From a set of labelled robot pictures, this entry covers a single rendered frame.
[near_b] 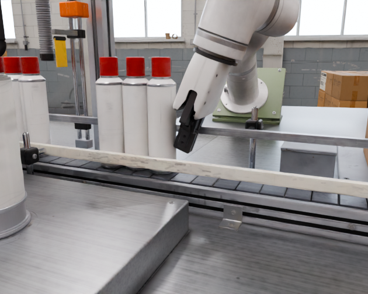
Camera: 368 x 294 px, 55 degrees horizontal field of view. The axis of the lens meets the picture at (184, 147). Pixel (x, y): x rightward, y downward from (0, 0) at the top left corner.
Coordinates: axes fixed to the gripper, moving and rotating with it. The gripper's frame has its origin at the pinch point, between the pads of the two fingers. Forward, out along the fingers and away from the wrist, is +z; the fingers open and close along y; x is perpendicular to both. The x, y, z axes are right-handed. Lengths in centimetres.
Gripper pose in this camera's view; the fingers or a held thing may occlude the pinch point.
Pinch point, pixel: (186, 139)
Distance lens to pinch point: 62.1
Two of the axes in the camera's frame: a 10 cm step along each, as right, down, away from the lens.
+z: -3.1, 8.8, 3.6
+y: -3.8, 2.3, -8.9
